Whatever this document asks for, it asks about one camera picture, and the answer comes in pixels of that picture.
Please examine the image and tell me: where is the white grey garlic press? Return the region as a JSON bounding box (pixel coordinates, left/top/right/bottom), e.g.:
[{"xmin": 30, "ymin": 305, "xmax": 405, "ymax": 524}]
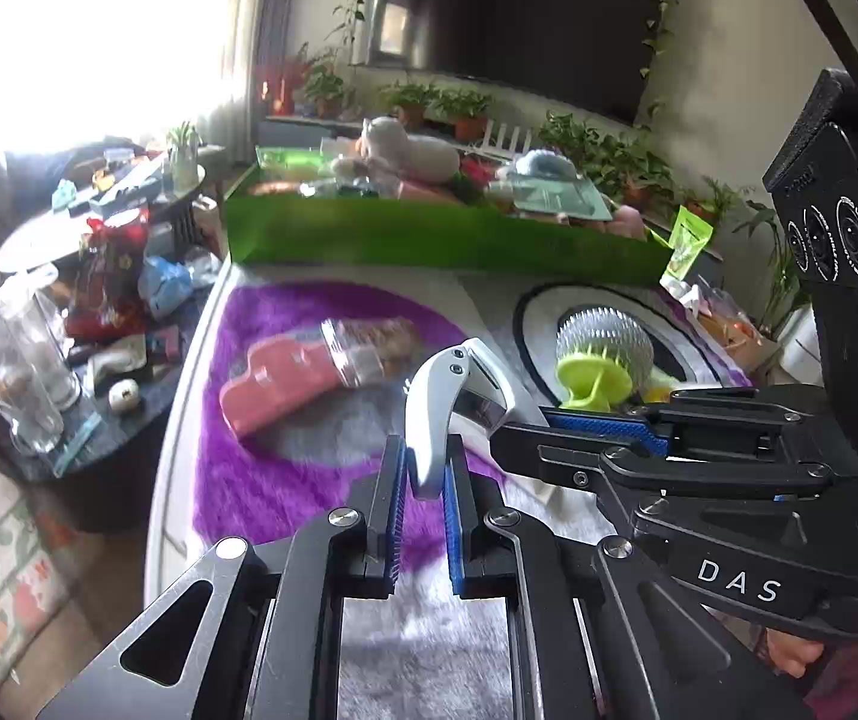
[{"xmin": 404, "ymin": 338, "xmax": 522, "ymax": 500}]

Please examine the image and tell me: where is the white plush bunny toy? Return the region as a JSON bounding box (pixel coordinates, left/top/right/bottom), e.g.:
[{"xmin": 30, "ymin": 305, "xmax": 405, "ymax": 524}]
[{"xmin": 330, "ymin": 117, "xmax": 460, "ymax": 185}]

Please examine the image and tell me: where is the right hand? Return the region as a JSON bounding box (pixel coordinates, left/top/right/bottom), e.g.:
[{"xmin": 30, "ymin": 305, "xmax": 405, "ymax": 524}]
[{"xmin": 764, "ymin": 629, "xmax": 824, "ymax": 679}]

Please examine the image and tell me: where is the green scalp massage brush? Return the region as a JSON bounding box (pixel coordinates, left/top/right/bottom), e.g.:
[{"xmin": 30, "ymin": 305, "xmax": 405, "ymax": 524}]
[{"xmin": 556, "ymin": 353, "xmax": 635, "ymax": 413}]

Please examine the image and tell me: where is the silver steel wool scrubber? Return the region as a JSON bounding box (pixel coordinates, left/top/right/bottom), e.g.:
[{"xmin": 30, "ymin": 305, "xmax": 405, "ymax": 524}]
[{"xmin": 556, "ymin": 305, "xmax": 653, "ymax": 392}]

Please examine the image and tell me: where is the green standing pouch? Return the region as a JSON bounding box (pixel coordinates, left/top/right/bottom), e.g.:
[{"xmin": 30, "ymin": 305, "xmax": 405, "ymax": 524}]
[{"xmin": 665, "ymin": 206, "xmax": 715, "ymax": 281}]

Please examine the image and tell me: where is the right green storage box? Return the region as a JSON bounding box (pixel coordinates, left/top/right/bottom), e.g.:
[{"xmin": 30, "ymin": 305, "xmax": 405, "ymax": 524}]
[{"xmin": 466, "ymin": 172, "xmax": 670, "ymax": 286}]

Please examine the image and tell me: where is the green storage box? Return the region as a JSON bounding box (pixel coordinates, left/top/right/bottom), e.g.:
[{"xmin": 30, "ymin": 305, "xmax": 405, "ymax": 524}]
[
  {"xmin": 466, "ymin": 172, "xmax": 670, "ymax": 286},
  {"xmin": 223, "ymin": 166, "xmax": 527, "ymax": 270}
]

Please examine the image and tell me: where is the snack bag clear wrapper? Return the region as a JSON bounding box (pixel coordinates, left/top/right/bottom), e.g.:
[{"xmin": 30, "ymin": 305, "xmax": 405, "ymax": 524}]
[{"xmin": 320, "ymin": 317, "xmax": 422, "ymax": 388}]

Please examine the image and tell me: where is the grey green face mask pack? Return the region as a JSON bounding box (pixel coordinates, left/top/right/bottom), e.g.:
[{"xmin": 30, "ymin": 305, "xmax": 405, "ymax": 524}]
[{"xmin": 507, "ymin": 177, "xmax": 611, "ymax": 221}]

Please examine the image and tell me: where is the pink plastic clip far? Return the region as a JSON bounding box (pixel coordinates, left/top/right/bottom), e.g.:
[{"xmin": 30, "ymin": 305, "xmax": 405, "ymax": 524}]
[{"xmin": 219, "ymin": 335, "xmax": 343, "ymax": 439}]

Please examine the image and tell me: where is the purple grey rug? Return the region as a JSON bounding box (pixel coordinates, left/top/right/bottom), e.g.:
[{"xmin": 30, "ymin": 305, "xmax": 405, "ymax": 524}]
[{"xmin": 143, "ymin": 263, "xmax": 738, "ymax": 718}]

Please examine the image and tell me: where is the left green storage box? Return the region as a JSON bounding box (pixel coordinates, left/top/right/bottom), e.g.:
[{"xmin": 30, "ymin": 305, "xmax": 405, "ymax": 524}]
[{"xmin": 223, "ymin": 166, "xmax": 527, "ymax": 270}]

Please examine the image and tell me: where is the blue fluffy headband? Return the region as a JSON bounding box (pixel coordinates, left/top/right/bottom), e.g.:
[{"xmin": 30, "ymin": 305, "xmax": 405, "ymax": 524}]
[{"xmin": 512, "ymin": 149, "xmax": 579, "ymax": 182}]

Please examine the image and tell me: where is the glass jars cluster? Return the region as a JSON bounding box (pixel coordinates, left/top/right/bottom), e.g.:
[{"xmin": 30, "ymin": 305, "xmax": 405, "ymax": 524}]
[{"xmin": 0, "ymin": 270, "xmax": 81, "ymax": 457}]

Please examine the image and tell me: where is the red patterned bag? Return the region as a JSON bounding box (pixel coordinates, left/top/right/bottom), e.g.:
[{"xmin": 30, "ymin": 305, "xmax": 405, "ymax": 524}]
[{"xmin": 65, "ymin": 208, "xmax": 149, "ymax": 344}]

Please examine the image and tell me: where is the round coffee table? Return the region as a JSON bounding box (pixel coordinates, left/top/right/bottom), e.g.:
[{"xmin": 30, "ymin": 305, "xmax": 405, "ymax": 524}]
[{"xmin": 0, "ymin": 166, "xmax": 208, "ymax": 275}]

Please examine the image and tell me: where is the grey sofa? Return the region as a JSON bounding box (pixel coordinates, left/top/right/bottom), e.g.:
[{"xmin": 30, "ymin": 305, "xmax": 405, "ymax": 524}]
[{"xmin": 0, "ymin": 137, "xmax": 146, "ymax": 221}]

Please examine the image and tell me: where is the black wall television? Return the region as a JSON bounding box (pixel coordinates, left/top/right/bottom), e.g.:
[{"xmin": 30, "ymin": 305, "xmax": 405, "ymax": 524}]
[{"xmin": 354, "ymin": 0, "xmax": 665, "ymax": 124}]

